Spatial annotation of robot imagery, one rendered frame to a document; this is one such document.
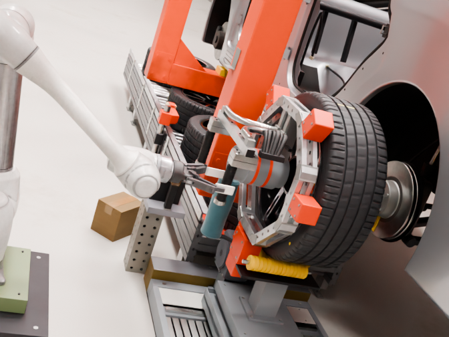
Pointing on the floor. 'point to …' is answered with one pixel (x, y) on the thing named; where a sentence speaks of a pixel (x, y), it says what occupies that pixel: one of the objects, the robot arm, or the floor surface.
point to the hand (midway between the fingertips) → (226, 182)
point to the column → (141, 241)
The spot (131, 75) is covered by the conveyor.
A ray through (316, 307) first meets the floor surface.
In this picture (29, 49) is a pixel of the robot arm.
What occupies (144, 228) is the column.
